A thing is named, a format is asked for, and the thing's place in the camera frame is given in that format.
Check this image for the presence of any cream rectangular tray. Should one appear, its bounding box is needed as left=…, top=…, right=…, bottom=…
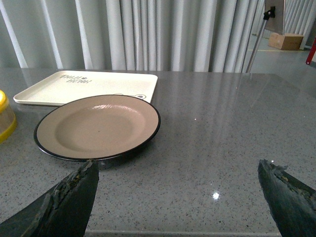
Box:
left=13, top=71, right=158, bottom=106

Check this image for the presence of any cardboard box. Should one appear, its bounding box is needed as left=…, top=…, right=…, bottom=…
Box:
left=268, top=33, right=304, bottom=50

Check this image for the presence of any grey curtain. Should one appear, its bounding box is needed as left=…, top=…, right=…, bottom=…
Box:
left=0, top=0, right=258, bottom=73

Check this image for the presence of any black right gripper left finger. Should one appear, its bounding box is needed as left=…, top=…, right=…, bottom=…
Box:
left=0, top=161, right=99, bottom=237

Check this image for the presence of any brown board panel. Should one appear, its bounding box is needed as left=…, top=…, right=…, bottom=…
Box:
left=264, top=0, right=285, bottom=35

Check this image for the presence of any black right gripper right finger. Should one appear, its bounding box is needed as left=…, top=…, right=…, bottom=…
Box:
left=258, top=159, right=316, bottom=237

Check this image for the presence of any metal stand pole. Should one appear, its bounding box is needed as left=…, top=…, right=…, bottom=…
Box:
left=245, top=6, right=276, bottom=73

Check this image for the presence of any wooden steamer with yellow rims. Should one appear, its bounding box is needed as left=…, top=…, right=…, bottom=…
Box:
left=0, top=90, right=17, bottom=143

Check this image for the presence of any beige plate with black rim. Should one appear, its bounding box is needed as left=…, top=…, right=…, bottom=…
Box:
left=34, top=95, right=161, bottom=161

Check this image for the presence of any red post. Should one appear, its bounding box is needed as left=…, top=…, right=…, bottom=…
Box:
left=306, top=39, right=316, bottom=66

